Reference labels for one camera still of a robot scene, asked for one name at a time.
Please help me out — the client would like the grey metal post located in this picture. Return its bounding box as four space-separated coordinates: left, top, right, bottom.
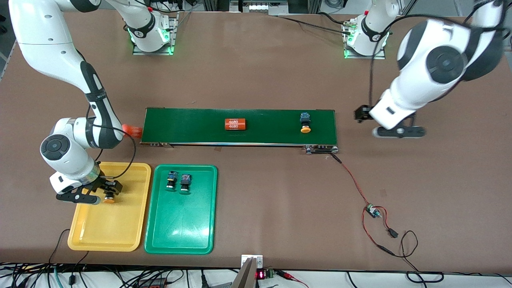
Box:
230 258 259 288

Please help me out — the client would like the black cable with plug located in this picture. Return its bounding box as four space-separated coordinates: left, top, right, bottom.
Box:
68 251 90 286

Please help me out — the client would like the green plastic tray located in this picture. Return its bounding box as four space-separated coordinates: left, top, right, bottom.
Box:
144 164 218 255

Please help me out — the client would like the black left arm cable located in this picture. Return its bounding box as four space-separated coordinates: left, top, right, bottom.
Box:
367 0 504 108

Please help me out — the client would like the orange cylindrical battery cell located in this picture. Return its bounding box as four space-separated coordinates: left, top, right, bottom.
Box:
121 124 144 140
224 118 247 131

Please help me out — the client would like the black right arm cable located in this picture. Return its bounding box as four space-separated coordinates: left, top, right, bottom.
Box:
74 48 137 180

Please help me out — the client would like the thin black looped cable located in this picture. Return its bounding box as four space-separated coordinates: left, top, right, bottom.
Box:
394 230 445 284

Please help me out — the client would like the red black conveyor wire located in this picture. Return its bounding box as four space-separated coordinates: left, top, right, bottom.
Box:
329 153 372 208

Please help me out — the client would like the yellow plastic tray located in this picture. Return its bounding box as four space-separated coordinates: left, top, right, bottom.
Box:
67 162 152 252

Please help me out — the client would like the green conveyor belt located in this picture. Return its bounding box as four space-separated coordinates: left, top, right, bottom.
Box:
140 107 340 155

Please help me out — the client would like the red wire with black plug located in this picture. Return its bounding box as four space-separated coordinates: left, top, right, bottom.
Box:
362 206 400 257

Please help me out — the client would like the grey box with white sockets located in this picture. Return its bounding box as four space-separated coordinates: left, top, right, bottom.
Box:
239 0 289 13

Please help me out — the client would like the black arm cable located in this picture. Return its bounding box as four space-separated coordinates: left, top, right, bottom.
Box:
367 0 504 108
74 48 137 180

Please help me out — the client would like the small metal mounting plate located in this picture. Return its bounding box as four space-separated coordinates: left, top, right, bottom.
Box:
241 254 264 269

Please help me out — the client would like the red clip lead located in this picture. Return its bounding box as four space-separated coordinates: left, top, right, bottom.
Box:
275 270 309 288

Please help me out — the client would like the black base cable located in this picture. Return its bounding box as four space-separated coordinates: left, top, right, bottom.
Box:
277 14 354 36

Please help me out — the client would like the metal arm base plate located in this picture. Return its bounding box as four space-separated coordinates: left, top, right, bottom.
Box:
343 19 387 60
132 11 179 56

